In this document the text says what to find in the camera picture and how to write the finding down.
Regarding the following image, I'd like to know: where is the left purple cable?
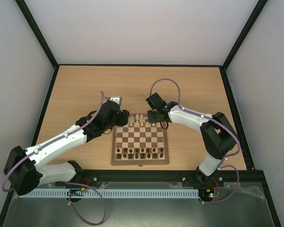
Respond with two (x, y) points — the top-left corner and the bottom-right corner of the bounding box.
(1, 91), (107, 225)

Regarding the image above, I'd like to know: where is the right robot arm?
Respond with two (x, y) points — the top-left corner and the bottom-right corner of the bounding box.
(146, 93), (240, 185)

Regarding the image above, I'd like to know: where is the wooden chess board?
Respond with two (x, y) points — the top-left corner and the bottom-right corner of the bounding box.
(111, 113), (169, 166)

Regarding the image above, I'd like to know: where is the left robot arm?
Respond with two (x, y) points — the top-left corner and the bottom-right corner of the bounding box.
(3, 96), (129, 195)

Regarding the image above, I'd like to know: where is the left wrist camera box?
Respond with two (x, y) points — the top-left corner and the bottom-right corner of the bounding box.
(109, 96), (123, 106)

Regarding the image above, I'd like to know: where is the white slotted cable duct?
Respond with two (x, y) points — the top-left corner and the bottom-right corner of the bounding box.
(21, 189), (199, 199)

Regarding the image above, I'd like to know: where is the black aluminium rail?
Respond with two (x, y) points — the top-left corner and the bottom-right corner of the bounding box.
(83, 169), (265, 182)

